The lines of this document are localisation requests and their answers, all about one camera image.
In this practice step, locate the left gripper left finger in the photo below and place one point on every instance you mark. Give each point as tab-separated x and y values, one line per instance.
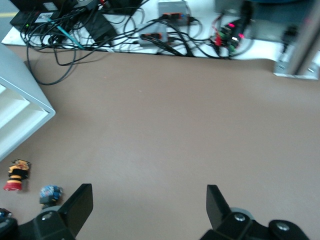
72	215

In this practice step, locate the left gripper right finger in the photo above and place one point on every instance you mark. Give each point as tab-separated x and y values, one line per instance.
225	225

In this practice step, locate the red emergency button orange body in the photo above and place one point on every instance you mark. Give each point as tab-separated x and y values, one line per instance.
16	175

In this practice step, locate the white stepped storage bin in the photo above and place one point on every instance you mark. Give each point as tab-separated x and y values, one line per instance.
15	117

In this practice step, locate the brown table cover mat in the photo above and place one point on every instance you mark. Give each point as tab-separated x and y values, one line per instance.
160	130

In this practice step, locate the white table edge shelf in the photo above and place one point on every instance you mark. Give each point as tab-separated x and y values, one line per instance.
260	50

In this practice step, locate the circuit board with red lights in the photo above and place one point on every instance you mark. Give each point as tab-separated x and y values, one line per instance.
227	35

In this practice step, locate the black power brick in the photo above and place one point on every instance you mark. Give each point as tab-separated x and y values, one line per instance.
100	25

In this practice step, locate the black power adapter with label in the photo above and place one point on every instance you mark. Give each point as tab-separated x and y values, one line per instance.
22	22

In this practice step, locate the grey hub box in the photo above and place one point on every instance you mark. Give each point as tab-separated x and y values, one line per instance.
172	7
150	28

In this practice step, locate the black device box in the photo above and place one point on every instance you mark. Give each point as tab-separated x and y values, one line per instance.
60	3

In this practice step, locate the aluminium camera post with bracket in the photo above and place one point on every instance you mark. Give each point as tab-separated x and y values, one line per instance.
305	37

